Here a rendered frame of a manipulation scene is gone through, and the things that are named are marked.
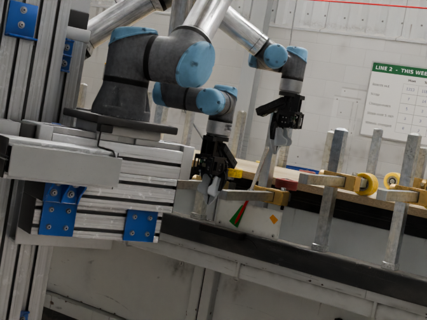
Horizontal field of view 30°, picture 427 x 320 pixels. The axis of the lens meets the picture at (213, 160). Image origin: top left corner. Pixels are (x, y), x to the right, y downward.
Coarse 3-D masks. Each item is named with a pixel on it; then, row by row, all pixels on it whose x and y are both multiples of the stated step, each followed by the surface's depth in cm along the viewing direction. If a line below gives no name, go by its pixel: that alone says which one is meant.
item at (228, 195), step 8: (224, 192) 250; (232, 192) 252; (240, 192) 256; (248, 192) 261; (256, 192) 265; (264, 192) 270; (272, 192) 274; (232, 200) 253; (240, 200) 257; (248, 200) 261; (256, 200) 266; (264, 200) 271; (272, 200) 275; (288, 200) 285
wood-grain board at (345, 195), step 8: (240, 160) 381; (248, 168) 323; (256, 168) 333; (280, 168) 369; (248, 176) 301; (280, 176) 309; (288, 176) 319; (296, 176) 329; (272, 184) 296; (304, 184) 289; (312, 192) 287; (320, 192) 285; (344, 192) 280; (352, 192) 285; (376, 192) 311; (344, 200) 280; (352, 200) 278; (360, 200) 277; (368, 200) 275; (376, 200) 274; (384, 208) 272; (392, 208) 270; (416, 208) 266; (424, 208) 269; (424, 216) 264
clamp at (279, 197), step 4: (256, 188) 279; (260, 188) 278; (264, 188) 277; (268, 188) 277; (272, 188) 280; (276, 192) 275; (280, 192) 274; (284, 192) 274; (288, 192) 277; (276, 196) 275; (280, 196) 274; (284, 196) 274; (288, 196) 277; (276, 200) 275; (280, 200) 274; (284, 200) 275; (276, 204) 275; (280, 204) 274; (284, 204) 276
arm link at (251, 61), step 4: (248, 56) 267; (252, 56) 262; (248, 60) 266; (252, 60) 262; (256, 60) 262; (248, 64) 265; (252, 64) 263; (256, 64) 263; (260, 64) 260; (256, 68) 265; (260, 68) 265; (264, 68) 260; (280, 68) 264
